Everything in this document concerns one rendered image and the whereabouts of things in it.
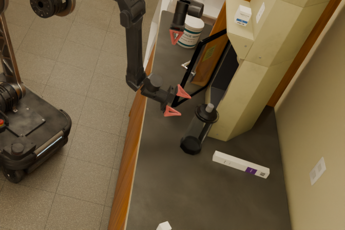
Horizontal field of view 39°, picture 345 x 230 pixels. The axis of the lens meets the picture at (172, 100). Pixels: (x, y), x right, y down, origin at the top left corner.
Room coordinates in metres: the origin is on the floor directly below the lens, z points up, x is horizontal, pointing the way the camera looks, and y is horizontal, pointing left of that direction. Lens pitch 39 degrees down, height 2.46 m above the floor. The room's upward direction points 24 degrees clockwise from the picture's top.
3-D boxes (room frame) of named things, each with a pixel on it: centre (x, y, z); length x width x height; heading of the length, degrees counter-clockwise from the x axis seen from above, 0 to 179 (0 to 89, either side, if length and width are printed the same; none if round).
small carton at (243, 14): (1.81, -0.13, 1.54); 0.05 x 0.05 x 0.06; 11
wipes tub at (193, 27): (2.40, 0.07, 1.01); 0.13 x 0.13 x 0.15
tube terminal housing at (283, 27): (1.89, -0.30, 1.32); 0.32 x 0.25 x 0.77; 11
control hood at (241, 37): (1.86, -0.12, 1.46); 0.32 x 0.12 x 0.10; 11
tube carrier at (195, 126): (1.60, -0.16, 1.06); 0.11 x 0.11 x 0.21
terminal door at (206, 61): (1.87, -0.07, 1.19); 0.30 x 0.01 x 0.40; 155
